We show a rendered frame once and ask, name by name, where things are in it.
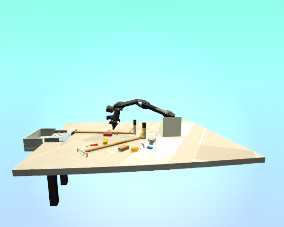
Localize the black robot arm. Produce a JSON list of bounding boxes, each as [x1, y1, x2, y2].
[[106, 98, 176, 120]]

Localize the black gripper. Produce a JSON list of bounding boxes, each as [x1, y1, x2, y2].
[[109, 114, 120, 130]]

